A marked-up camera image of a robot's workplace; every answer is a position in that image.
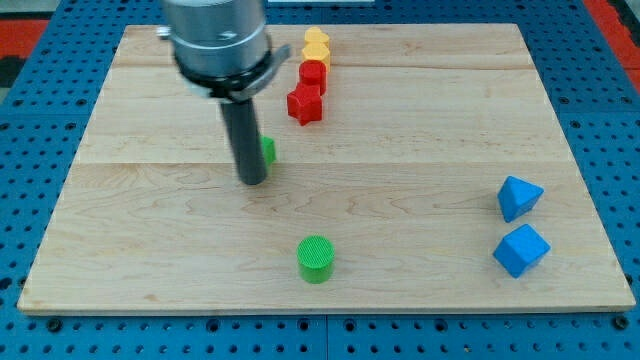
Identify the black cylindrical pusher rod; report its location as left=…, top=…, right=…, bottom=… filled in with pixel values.
left=220, top=99, right=267, bottom=185

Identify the green star block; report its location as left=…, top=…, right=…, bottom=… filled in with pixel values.
left=261, top=135, right=277, bottom=168

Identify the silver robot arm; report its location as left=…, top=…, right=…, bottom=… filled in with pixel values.
left=161, top=0, right=291, bottom=185

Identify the red star block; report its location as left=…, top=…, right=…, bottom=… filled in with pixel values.
left=286, top=83, right=323, bottom=126

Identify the red cylinder block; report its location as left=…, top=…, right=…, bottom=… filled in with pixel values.
left=298, top=60, right=327, bottom=95

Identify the yellow hexagon block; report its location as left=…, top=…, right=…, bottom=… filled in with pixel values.
left=301, top=42, right=331, bottom=72

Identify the yellow heart block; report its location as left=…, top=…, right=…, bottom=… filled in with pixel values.
left=304, top=26, right=330, bottom=47

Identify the green cylinder block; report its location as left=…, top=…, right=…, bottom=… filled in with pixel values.
left=296, top=235, right=335, bottom=284

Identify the wooden board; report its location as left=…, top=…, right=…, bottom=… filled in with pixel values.
left=18, top=23, right=635, bottom=316

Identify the blue triangle block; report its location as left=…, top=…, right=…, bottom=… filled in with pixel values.
left=497, top=176, right=544, bottom=223

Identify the blue cube block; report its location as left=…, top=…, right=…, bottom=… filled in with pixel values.
left=493, top=224, right=551, bottom=278

